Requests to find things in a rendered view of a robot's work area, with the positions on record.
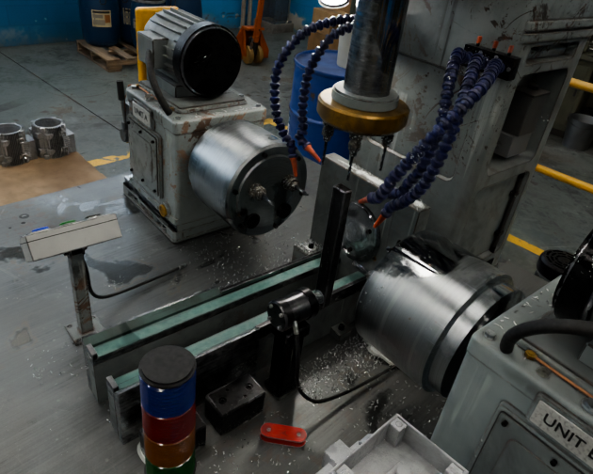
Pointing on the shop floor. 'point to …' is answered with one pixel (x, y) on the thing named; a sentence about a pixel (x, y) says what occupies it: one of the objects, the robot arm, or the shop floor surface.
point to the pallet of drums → (107, 29)
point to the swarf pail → (581, 131)
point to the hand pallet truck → (253, 39)
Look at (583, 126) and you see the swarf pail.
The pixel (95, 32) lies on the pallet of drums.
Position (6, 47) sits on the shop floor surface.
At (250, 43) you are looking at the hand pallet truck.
